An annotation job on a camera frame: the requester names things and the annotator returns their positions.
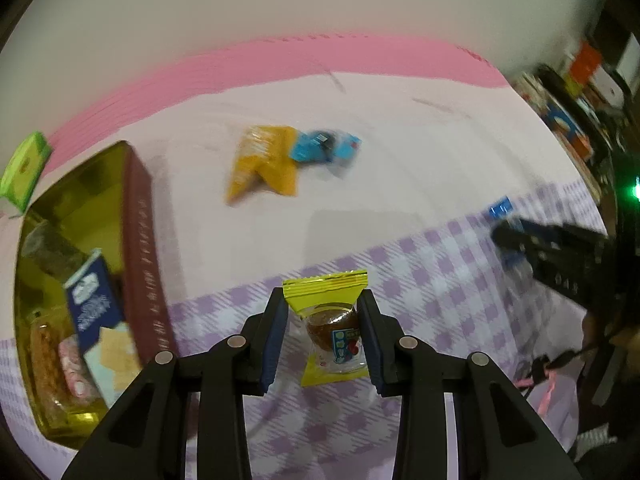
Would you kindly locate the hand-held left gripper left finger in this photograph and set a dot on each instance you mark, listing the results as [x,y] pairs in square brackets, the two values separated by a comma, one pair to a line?
[275,340]

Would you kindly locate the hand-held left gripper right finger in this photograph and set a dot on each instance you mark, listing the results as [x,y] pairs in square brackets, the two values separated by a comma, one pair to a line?
[372,340]

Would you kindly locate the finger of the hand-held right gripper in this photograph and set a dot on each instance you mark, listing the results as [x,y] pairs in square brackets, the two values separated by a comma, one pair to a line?
[565,240]
[510,240]

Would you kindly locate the blue and white snack packet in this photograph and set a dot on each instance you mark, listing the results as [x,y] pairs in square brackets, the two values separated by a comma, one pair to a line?
[500,208]

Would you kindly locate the yellow chocolate snack packet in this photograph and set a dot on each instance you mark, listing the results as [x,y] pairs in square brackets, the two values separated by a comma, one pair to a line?
[325,285]

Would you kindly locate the maroon box with gold lining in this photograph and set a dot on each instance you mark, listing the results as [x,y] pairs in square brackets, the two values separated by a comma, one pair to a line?
[142,240]

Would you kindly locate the navy blue cracker packet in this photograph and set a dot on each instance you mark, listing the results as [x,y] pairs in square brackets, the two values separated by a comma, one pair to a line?
[92,305]

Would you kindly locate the pink white striped candy packet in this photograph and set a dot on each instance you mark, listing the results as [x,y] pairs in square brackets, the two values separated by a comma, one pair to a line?
[75,365]

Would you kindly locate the clear packet of orange crackers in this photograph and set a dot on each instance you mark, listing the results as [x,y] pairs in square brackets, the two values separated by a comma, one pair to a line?
[45,360]

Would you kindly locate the pink purple checkered tablecloth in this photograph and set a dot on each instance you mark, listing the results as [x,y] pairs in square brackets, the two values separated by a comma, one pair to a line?
[425,170]

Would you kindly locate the cluttered shelf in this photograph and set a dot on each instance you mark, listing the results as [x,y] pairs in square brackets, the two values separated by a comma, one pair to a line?
[560,120]

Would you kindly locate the white box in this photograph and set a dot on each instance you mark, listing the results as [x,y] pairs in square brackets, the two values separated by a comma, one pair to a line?
[610,85]

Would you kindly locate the orange snack packet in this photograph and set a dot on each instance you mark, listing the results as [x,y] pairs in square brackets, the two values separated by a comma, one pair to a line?
[265,165]

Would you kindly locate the orange box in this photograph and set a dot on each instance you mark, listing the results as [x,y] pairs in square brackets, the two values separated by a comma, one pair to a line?
[586,62]

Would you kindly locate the light blue snack packet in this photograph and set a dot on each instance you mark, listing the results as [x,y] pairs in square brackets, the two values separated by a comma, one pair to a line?
[315,145]

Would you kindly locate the pink foam mat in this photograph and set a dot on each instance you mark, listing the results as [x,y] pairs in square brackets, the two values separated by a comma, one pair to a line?
[250,60]

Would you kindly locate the green snack packet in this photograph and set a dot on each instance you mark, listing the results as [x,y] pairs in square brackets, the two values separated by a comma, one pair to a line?
[25,165]

